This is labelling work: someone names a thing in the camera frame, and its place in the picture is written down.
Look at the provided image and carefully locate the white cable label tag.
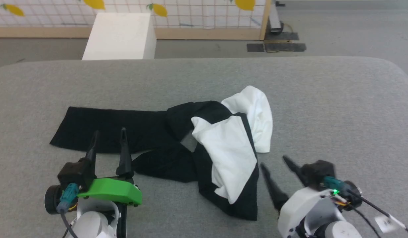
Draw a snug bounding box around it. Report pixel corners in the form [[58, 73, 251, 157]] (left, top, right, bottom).
[[374, 214, 406, 234]]

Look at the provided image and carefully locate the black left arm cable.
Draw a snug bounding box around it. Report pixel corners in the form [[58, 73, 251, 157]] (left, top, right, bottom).
[[57, 183, 79, 238]]

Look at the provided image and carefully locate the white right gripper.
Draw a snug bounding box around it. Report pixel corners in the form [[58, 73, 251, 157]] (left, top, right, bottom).
[[260, 156, 334, 238]]

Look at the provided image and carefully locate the dark floor mat under stand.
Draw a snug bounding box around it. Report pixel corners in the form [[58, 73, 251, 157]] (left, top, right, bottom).
[[265, 32, 300, 41]]

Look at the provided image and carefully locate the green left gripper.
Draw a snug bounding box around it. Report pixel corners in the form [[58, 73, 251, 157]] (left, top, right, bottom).
[[77, 127, 143, 206]]

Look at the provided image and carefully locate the white box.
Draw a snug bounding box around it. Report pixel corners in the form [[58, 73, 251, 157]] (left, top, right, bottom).
[[82, 13, 157, 60]]

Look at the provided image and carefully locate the grey metal stand foot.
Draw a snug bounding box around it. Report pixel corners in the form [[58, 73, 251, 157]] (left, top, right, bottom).
[[269, 0, 286, 34]]

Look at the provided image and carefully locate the lemon print partition panel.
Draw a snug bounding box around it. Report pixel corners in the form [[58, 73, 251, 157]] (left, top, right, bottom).
[[0, 0, 272, 40]]

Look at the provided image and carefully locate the grey fabric sofa seat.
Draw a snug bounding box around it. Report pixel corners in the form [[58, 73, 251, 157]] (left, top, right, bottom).
[[0, 56, 408, 238]]

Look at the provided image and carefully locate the black and white long-sleeve shirt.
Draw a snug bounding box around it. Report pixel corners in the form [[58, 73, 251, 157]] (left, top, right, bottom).
[[50, 86, 273, 221]]

